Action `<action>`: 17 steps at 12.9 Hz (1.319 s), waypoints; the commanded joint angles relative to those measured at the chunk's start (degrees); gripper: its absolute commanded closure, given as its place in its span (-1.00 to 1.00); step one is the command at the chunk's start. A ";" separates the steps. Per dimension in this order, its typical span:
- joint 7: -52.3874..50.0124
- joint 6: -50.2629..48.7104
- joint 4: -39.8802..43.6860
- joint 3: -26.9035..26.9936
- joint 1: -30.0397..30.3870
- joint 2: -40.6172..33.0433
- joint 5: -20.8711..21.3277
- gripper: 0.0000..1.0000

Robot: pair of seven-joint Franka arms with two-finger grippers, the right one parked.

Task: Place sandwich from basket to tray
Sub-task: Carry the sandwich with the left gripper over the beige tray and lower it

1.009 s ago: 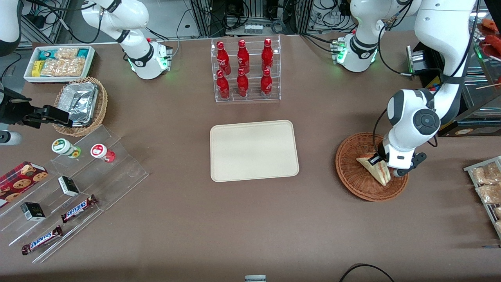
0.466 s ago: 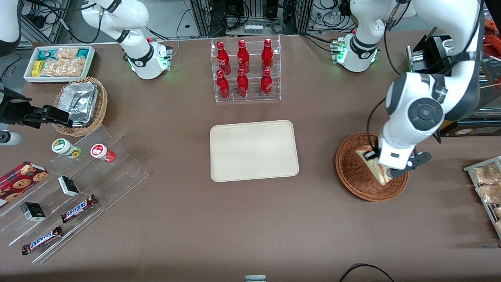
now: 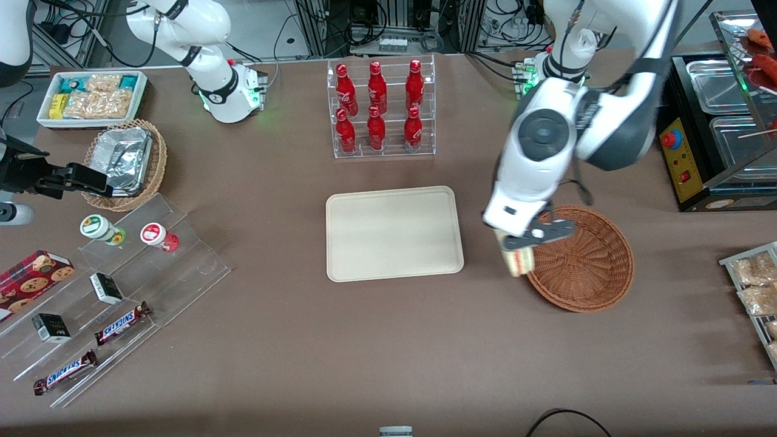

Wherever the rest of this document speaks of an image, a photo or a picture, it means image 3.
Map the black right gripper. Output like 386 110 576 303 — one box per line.
0 137 115 200

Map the triangular sandwich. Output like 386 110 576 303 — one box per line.
494 229 537 278

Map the light tan wicker basket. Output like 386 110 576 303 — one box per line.
81 119 168 212

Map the beige plastic tray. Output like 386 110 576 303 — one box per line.
325 186 465 283

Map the round brown wicker basket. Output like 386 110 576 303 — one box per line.
525 205 636 314

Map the green lid cup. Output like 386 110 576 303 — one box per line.
80 214 127 246

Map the aluminium foil container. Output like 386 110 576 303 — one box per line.
91 127 153 197

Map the white snack bin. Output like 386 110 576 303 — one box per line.
37 70 149 130

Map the large clear cracker bag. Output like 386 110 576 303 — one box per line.
63 89 135 120

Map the red lid cup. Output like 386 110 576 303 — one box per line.
140 222 180 253

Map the small clear cracker bag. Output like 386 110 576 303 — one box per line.
84 73 123 93

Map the small black box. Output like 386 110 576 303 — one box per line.
31 313 72 344
89 272 124 305

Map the red cookie box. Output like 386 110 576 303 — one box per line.
0 249 76 323

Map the clear acrylic step shelf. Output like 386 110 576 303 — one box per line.
0 192 232 409

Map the Snickers bar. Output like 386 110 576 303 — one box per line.
33 349 98 396
93 301 153 347

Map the red cola bottle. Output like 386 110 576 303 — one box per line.
405 59 426 112
366 106 387 152
367 61 389 115
335 63 359 116
403 106 424 153
335 108 358 155

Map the clear acrylic bottle rack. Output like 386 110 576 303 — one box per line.
327 54 437 160

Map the black food warmer machine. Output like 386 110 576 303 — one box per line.
658 9 777 213

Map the steel warmer pan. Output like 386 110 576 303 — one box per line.
708 115 777 172
685 59 754 115

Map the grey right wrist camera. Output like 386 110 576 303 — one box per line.
0 203 35 226

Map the black cable loop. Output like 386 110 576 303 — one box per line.
524 408 614 437

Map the grey wire rack tray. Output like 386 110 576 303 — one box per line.
719 241 777 371

